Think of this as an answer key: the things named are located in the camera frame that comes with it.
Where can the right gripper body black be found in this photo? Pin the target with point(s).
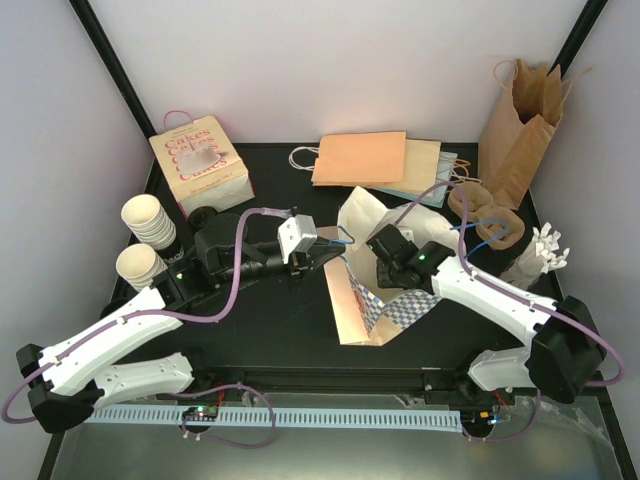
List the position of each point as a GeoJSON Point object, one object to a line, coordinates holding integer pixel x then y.
{"type": "Point", "coordinates": [388, 279]}

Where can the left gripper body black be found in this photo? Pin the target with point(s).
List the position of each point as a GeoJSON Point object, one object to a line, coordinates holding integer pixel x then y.
{"type": "Point", "coordinates": [298, 265]}

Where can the blue checkered paper bag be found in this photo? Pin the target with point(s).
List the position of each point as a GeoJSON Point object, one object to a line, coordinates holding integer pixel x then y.
{"type": "Point", "coordinates": [365, 314]}

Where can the grey pulp cup carrier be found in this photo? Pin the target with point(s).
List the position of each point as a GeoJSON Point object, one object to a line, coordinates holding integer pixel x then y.
{"type": "Point", "coordinates": [499, 227]}

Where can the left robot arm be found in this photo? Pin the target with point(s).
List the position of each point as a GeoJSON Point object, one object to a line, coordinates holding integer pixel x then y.
{"type": "Point", "coordinates": [67, 382]}

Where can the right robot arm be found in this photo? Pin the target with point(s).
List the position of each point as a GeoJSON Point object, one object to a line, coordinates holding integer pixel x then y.
{"type": "Point", "coordinates": [558, 354]}

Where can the black coffee cup lids stack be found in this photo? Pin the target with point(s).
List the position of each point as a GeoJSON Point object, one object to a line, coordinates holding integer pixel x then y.
{"type": "Point", "coordinates": [201, 215]}

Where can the orange flat paper bag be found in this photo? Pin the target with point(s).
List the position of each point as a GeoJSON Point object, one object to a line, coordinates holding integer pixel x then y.
{"type": "Point", "coordinates": [360, 159]}

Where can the tan flat paper bag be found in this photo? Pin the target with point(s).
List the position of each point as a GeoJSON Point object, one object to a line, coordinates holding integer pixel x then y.
{"type": "Point", "coordinates": [420, 168]}

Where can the Cakes printed paper bag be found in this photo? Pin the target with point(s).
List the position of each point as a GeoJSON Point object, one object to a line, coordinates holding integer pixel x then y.
{"type": "Point", "coordinates": [200, 164]}

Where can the near paper cup stack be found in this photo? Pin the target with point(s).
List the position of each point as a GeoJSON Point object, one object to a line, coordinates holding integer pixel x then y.
{"type": "Point", "coordinates": [138, 265]}

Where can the paper cup stack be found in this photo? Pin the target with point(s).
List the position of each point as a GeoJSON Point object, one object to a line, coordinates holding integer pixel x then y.
{"type": "Point", "coordinates": [138, 265]}
{"type": "Point", "coordinates": [148, 221]}

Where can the far paper cup stack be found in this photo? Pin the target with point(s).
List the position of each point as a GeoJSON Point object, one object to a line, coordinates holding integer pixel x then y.
{"type": "Point", "coordinates": [148, 221]}

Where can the standing brown paper bag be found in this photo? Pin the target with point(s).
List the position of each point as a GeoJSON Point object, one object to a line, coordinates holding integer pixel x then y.
{"type": "Point", "coordinates": [520, 128]}

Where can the light blue cable duct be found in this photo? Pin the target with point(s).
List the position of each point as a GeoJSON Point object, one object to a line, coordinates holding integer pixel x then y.
{"type": "Point", "coordinates": [254, 417]}

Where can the right black frame post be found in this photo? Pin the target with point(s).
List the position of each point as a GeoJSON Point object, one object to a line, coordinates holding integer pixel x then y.
{"type": "Point", "coordinates": [580, 31]}

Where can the black frame post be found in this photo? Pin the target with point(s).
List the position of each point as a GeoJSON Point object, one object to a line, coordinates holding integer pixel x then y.
{"type": "Point", "coordinates": [98, 37]}
{"type": "Point", "coordinates": [580, 31]}

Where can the left black frame post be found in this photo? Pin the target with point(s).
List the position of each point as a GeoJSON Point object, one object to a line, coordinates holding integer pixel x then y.
{"type": "Point", "coordinates": [98, 37]}

